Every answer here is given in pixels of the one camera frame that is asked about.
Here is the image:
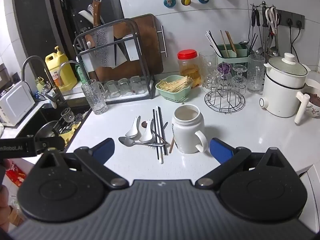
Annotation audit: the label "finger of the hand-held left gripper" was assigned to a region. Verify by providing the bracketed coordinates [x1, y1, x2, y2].
[34, 133, 66, 156]

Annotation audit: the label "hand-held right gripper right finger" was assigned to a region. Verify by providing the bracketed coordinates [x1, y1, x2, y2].
[195, 137, 287, 190]

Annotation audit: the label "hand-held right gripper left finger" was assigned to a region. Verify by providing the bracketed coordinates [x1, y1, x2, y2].
[35, 137, 129, 190]

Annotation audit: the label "steel spoon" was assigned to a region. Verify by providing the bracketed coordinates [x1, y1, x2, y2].
[118, 136, 167, 147]

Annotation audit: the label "white ceramic spoon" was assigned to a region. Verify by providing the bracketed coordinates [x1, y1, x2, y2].
[139, 119, 155, 142]
[125, 116, 141, 138]

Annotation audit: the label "white ceramic mug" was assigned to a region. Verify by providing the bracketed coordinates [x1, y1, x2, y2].
[171, 104, 209, 154]

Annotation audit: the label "row of hanging kitchen utensils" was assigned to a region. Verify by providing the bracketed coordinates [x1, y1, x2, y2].
[249, 2, 281, 57]

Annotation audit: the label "person's left hand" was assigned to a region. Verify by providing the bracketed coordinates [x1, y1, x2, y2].
[0, 184, 12, 227]

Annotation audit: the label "steel pot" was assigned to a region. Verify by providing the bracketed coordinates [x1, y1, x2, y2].
[35, 121, 60, 138]

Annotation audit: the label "yellow sponge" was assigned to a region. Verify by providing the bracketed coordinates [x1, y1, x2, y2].
[59, 122, 82, 147]

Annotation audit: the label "red packet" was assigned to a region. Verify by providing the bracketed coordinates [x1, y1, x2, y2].
[5, 164, 27, 187]

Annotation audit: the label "small glass goblet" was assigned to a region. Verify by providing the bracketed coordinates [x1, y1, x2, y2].
[61, 107, 75, 123]

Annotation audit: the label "white countertop appliance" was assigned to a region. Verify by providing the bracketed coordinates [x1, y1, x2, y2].
[0, 81, 36, 127]

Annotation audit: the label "textured glass mug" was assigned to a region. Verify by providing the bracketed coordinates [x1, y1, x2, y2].
[81, 79, 108, 115]

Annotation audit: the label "pale green dispenser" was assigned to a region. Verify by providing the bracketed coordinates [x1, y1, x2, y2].
[36, 77, 47, 93]

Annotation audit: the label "upturned clear glass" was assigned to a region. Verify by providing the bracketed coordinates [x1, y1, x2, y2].
[117, 78, 131, 96]
[129, 76, 143, 94]
[104, 80, 118, 98]

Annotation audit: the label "cut glass goblet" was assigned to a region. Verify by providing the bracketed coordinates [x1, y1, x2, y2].
[202, 66, 223, 94]
[231, 64, 248, 95]

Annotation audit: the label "tall steel faucet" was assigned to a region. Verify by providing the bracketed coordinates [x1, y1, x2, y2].
[21, 56, 66, 109]

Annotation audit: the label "green plastic basket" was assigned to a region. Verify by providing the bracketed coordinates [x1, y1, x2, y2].
[155, 75, 193, 103]

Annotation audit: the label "yellow detergent bottle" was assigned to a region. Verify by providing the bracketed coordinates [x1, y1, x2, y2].
[45, 46, 78, 92]

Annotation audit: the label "green plastic bottle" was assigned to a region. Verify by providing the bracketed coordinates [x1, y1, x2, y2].
[75, 64, 88, 83]

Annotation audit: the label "dark grey metal rack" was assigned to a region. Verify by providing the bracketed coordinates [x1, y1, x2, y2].
[73, 19, 155, 105]

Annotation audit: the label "tall ribbed glass mug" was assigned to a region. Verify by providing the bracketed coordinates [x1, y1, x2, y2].
[247, 54, 266, 93]

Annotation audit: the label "curved steel faucet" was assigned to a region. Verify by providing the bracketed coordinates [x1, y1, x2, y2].
[59, 60, 88, 85]

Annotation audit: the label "white electric pot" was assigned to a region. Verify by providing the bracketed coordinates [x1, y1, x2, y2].
[259, 52, 312, 125]

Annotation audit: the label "red-lidded plastic jar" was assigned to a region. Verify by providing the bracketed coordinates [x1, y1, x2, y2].
[177, 49, 202, 86]

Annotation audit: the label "clear glass pitcher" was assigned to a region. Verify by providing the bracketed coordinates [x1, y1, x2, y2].
[199, 51, 218, 80]

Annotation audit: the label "green utensil holder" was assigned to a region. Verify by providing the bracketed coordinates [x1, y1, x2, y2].
[216, 44, 250, 66]

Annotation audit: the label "white plastic cutting board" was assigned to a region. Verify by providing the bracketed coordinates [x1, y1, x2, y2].
[124, 33, 140, 62]

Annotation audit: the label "floral ceramic bowl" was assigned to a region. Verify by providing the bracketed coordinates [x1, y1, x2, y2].
[304, 79, 320, 118]

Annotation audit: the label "bunch of upright chopsticks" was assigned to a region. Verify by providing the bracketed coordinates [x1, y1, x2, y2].
[205, 30, 238, 57]

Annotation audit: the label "wooden cutting board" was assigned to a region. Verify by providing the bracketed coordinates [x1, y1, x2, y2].
[94, 14, 167, 82]

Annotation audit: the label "thin dark metal chopsticks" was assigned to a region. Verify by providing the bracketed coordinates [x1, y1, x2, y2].
[249, 33, 259, 53]

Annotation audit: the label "white ceramic knife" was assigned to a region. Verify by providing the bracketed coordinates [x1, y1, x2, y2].
[78, 10, 95, 23]

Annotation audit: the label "wire glass rack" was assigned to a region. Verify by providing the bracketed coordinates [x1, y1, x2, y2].
[204, 71, 247, 112]

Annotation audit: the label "wooden-handled knife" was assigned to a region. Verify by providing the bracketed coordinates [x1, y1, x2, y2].
[92, 0, 102, 27]
[84, 34, 96, 55]

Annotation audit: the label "black power cable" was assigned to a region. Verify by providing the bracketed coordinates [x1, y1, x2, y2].
[289, 21, 301, 55]

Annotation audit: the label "white-handled scissors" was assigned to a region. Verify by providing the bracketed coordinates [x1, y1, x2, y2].
[265, 7, 279, 34]

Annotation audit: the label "dark wall outlet strip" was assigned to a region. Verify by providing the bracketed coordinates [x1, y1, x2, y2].
[276, 9, 305, 30]

